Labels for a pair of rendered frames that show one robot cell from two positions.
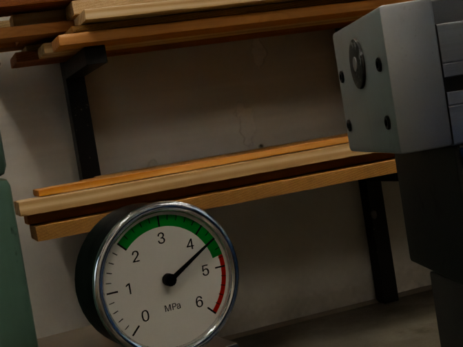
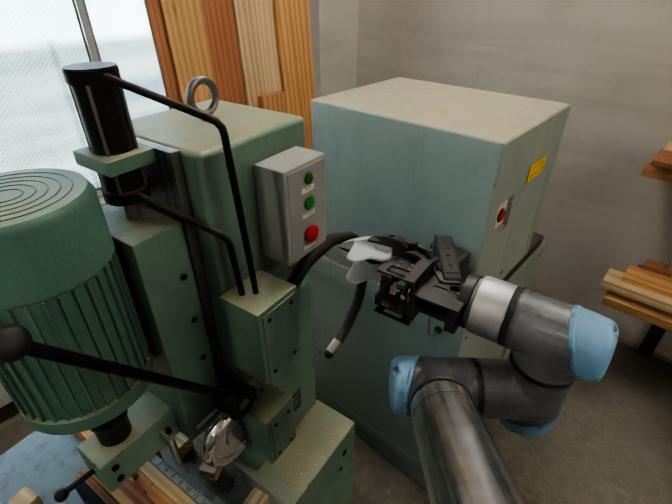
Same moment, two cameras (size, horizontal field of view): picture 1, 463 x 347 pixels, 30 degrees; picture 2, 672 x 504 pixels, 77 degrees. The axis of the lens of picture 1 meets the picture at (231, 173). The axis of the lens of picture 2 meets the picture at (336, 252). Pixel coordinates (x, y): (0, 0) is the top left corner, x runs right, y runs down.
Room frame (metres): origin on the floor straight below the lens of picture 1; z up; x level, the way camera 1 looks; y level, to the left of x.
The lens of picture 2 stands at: (0.55, -0.18, 1.71)
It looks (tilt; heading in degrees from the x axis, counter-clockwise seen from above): 33 degrees down; 62
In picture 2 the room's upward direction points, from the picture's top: straight up
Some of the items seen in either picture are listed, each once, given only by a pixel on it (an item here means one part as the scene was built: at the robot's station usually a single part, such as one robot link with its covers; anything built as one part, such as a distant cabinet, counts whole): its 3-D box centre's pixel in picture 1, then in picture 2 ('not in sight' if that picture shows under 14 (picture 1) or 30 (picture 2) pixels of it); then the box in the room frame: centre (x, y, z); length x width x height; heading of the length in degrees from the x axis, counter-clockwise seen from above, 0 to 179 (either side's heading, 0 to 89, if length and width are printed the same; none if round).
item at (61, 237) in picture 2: not in sight; (55, 304); (0.43, 0.37, 1.35); 0.18 x 0.18 x 0.31
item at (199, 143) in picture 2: not in sight; (236, 299); (0.68, 0.50, 1.16); 0.22 x 0.22 x 0.72; 27
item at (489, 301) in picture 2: not in sight; (488, 309); (0.91, 0.09, 1.36); 0.08 x 0.05 x 0.08; 27
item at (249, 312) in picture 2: not in sight; (264, 327); (0.69, 0.33, 1.23); 0.09 x 0.08 x 0.15; 27
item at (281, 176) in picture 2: not in sight; (293, 205); (0.77, 0.39, 1.40); 0.10 x 0.06 x 0.16; 27
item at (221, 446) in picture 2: not in sight; (231, 432); (0.60, 0.31, 1.02); 0.12 x 0.03 x 0.12; 27
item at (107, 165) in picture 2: not in sight; (114, 136); (0.55, 0.43, 1.54); 0.08 x 0.08 x 0.17; 27
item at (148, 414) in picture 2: not in sight; (134, 441); (0.44, 0.37, 1.03); 0.14 x 0.07 x 0.09; 27
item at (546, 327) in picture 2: not in sight; (555, 335); (0.94, 0.02, 1.36); 0.11 x 0.08 x 0.09; 117
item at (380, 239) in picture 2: not in sight; (396, 252); (0.86, 0.22, 1.38); 0.09 x 0.02 x 0.05; 117
